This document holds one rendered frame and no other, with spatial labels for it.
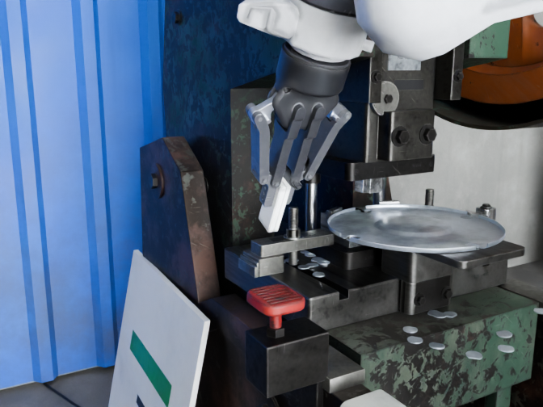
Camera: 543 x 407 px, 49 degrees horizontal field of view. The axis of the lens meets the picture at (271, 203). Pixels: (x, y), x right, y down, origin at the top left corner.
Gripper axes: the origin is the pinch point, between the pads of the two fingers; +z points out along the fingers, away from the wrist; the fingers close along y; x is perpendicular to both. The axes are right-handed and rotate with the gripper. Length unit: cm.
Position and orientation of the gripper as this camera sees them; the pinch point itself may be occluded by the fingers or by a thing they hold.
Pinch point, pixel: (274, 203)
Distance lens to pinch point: 73.9
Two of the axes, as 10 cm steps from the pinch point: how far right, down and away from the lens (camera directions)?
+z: -2.2, 7.9, 5.6
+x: -4.3, -6.0, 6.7
